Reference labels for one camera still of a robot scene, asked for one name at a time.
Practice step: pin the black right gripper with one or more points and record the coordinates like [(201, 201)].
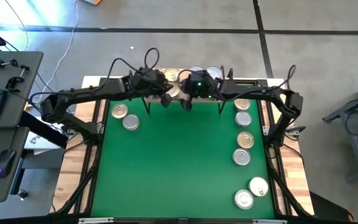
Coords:
[(200, 85)]

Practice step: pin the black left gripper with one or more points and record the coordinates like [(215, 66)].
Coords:
[(149, 82)]

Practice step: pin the silver-top can green-white label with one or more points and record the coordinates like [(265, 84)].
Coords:
[(243, 118), (130, 122), (214, 72), (241, 156), (244, 199), (196, 68)]

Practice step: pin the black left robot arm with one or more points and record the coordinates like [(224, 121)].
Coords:
[(82, 93)]

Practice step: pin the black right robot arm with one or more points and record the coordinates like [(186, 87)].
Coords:
[(253, 90)]

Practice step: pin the wooden shelf with black legs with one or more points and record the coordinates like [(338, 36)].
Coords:
[(210, 99)]

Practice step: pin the green table mat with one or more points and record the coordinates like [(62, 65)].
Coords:
[(182, 171)]

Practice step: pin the long black floor tape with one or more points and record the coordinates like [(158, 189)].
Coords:
[(166, 30)]

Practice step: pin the small white mounting plate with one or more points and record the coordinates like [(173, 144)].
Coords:
[(100, 128), (266, 129)]

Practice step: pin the short black floor tape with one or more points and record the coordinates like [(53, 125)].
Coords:
[(261, 37)]

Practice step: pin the orange object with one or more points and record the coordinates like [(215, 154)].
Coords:
[(93, 2)]

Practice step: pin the white cardboard box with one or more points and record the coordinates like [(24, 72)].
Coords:
[(39, 140)]

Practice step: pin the dark grey desk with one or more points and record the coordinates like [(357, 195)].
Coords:
[(20, 105)]

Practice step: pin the small black knob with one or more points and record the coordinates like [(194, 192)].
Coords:
[(22, 194)]

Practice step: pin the black computer mouse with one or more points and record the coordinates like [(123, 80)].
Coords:
[(5, 161)]

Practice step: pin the black metal rig frame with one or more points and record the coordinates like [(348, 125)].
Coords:
[(151, 221)]

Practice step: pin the silver metal bracket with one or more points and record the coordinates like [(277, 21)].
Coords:
[(96, 220), (269, 221)]

